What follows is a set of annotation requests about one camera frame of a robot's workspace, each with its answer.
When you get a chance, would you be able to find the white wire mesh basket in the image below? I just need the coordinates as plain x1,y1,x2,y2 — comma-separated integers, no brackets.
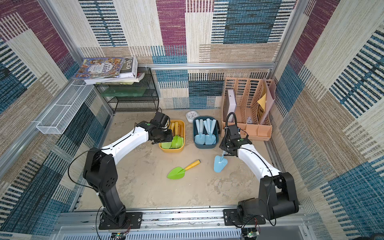
36,84,93,135

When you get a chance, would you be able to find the dark blue storage box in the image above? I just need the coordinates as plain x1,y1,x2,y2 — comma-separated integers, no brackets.
193,116,220,149

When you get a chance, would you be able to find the white book stack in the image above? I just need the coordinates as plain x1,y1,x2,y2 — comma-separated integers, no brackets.
83,57,145,85

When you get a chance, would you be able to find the white box in organizer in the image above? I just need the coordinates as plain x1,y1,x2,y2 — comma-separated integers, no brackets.
223,89,237,120

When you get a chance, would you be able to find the colorful picture book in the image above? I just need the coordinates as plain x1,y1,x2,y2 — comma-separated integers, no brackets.
73,58,125,80

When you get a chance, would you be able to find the dark green shovel yellow handle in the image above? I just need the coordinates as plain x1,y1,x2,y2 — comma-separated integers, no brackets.
171,122,183,149

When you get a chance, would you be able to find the green tray on shelf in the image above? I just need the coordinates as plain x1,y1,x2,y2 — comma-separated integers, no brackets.
101,87,147,97

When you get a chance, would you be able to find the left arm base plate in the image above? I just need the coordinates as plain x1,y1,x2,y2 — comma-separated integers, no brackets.
98,211,143,230

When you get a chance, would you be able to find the pink desk file organizer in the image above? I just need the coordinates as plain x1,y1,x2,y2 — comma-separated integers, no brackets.
221,78,276,141

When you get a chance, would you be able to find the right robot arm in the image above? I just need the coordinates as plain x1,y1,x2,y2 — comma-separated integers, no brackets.
220,125,299,225

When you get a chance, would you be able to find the yellow storage box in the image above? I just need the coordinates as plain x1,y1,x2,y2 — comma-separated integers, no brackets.
159,120,186,154

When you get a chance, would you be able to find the yellow paper in organizer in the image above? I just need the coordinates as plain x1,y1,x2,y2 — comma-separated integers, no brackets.
257,94,267,111

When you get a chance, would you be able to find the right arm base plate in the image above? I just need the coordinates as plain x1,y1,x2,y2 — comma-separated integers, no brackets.
223,209,266,228

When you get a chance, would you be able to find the blue shovel large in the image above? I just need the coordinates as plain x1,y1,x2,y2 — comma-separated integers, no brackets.
203,118,217,145

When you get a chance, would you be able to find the hidden green shovel yellow handle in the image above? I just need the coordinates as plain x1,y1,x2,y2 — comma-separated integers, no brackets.
167,160,201,180

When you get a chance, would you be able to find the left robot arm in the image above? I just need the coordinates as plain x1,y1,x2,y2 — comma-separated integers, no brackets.
83,112,173,229

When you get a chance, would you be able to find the black wire shelf rack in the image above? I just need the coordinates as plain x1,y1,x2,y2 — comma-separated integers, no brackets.
95,68,160,114

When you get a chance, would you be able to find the white round clock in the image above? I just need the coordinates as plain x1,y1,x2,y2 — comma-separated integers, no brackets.
186,111,200,124

